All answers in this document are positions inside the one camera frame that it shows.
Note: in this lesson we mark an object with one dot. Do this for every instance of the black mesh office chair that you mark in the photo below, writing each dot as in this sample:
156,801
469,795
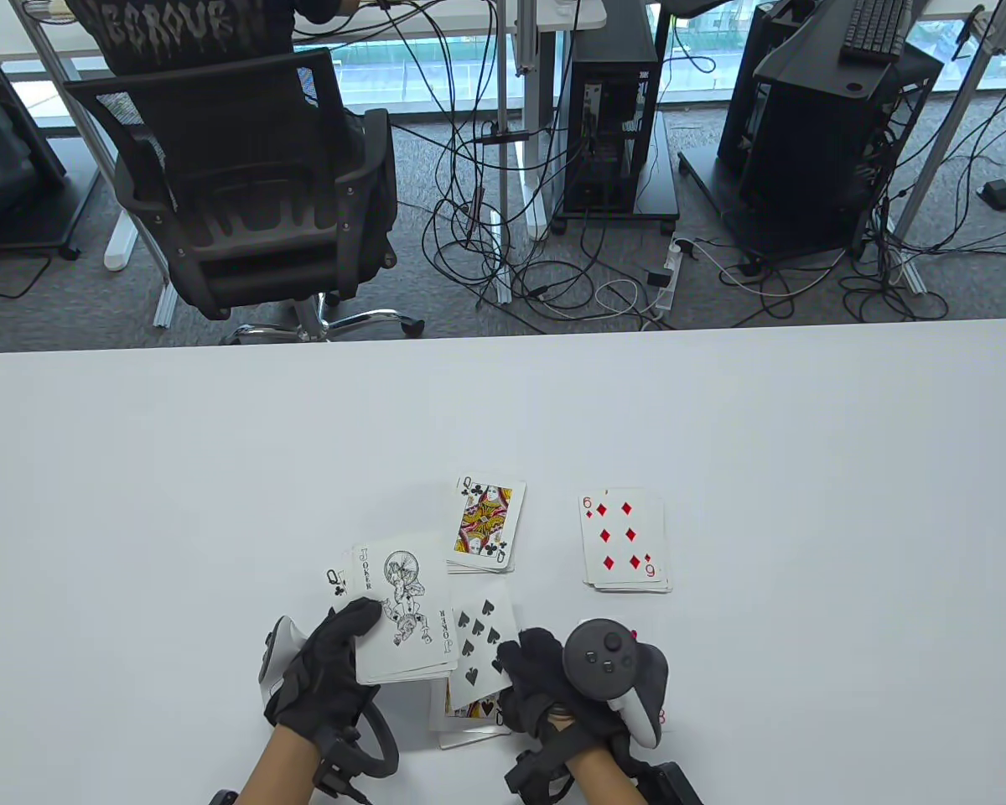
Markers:
243,251

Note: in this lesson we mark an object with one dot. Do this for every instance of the person's right hand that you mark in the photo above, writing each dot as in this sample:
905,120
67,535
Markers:
541,671

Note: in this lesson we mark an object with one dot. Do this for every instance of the white power strip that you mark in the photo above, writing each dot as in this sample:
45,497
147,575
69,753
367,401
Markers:
669,293

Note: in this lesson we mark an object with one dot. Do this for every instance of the black left forearm sensor unit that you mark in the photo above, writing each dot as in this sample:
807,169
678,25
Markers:
224,797

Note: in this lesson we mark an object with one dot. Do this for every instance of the black keyboard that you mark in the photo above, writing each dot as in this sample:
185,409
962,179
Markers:
876,29

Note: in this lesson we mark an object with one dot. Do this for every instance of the black computer tower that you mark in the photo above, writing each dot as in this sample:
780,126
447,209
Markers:
612,50

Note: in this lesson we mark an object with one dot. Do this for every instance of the pile of diamonds cards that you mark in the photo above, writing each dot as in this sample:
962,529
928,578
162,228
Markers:
624,537

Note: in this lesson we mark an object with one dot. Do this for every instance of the aluminium desk frame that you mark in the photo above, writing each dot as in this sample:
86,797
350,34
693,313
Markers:
939,142

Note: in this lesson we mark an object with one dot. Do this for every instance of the black rolling cabinet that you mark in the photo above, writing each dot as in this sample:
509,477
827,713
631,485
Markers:
8,168

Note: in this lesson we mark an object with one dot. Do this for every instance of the black equipment stand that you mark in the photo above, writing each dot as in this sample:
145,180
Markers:
805,168

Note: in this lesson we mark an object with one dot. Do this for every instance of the pile of clubs cards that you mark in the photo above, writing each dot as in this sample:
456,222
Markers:
490,516

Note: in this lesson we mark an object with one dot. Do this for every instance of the grey left hand controller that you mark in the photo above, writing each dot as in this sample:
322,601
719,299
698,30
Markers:
275,658

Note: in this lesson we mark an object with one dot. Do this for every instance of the grey hand controller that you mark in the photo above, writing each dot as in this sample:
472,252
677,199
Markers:
275,658
608,658

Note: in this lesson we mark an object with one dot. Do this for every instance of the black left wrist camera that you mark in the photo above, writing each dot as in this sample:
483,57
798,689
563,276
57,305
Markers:
335,763

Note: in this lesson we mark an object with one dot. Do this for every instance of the black power adapter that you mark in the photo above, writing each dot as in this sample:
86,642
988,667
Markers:
659,277

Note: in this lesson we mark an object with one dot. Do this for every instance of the single spades playing card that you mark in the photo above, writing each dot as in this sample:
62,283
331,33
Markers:
482,637

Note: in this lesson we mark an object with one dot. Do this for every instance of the person's left forearm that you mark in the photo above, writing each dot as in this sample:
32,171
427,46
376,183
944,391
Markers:
277,771

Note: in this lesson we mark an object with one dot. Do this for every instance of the black tower cart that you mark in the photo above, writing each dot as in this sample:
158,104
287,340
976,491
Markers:
658,184

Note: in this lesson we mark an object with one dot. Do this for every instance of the deck of playing cards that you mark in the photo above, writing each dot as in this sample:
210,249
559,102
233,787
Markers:
402,604

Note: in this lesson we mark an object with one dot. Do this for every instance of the grey right hand controller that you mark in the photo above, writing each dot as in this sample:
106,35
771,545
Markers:
608,658

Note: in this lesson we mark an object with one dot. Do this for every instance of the person's left hand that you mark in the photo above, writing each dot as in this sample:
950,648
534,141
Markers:
323,688

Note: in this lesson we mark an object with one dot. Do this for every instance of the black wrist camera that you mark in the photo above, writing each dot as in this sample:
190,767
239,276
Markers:
335,763
536,776

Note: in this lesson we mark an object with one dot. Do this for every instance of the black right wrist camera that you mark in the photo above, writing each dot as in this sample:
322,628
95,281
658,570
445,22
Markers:
536,776

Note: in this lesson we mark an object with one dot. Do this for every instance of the pile of hearts cards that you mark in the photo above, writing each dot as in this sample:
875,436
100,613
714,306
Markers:
661,718

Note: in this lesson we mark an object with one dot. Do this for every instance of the black foot pedal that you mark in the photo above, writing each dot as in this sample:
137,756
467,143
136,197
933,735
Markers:
996,193

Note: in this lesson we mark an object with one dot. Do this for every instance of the black right forearm battery pack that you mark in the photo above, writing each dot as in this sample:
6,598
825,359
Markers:
671,786

